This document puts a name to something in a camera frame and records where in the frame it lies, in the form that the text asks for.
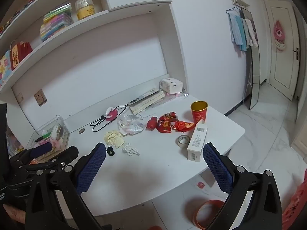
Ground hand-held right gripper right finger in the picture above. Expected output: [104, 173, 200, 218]
[203, 142, 282, 230]

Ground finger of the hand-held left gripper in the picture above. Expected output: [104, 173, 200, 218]
[21, 146, 79, 176]
[10, 142, 53, 170]

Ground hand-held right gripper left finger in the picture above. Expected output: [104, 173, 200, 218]
[25, 142, 107, 230]

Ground white carton box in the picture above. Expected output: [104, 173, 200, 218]
[187, 120, 208, 161]

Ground orange trash bin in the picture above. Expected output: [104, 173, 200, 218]
[192, 199, 231, 230]

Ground red paper cup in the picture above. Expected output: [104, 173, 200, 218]
[191, 101, 209, 125]

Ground green marker pen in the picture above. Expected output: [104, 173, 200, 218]
[34, 133, 52, 142]

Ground small white box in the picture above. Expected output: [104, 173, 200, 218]
[50, 125, 61, 140]

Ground clear acrylic organizer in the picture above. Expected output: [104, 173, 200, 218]
[26, 115, 70, 163]

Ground crumpled yellow paper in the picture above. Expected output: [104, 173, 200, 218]
[104, 130, 125, 148]

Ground clear tape roll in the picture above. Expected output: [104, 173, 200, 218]
[177, 135, 191, 147]

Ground brown socket cover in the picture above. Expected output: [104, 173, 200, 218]
[34, 89, 47, 106]

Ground crumpled clear plastic bag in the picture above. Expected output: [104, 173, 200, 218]
[117, 114, 145, 136]

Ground red orange crumpled wrapper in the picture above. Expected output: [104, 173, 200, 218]
[171, 120, 196, 133]

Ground pink white charger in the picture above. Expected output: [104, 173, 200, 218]
[106, 107, 119, 120]

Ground large red snack wrapper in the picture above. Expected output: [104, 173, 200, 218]
[157, 111, 179, 133]

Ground small red packet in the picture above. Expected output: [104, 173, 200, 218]
[146, 116, 158, 130]

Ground flat clear plastic bag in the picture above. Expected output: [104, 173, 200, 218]
[165, 92, 190, 101]

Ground pink printed cloth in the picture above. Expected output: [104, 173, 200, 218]
[282, 169, 307, 230]

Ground stack of books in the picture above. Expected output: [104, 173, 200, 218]
[128, 89, 166, 115]

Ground colourful printed box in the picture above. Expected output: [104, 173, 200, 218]
[0, 50, 12, 88]

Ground white tissue box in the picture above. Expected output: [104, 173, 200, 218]
[160, 77, 183, 94]

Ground red gift bag yellow label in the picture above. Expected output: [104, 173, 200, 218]
[10, 41, 33, 71]

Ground black framed standing mirror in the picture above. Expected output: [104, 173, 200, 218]
[240, 7, 261, 111]

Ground white door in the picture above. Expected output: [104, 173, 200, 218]
[264, 0, 300, 101]

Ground stack of colourful plastic boxes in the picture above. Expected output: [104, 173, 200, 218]
[40, 3, 73, 42]

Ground row of colourful small items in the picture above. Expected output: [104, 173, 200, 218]
[0, 0, 36, 35]

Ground hanging light clothes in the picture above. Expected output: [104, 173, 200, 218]
[226, 7, 259, 52]

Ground yellow plastic jar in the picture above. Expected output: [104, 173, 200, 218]
[75, 0, 95, 21]

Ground pink door decoration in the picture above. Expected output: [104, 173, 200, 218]
[272, 20, 287, 51]

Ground pink device with black cable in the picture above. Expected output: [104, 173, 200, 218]
[90, 104, 129, 132]

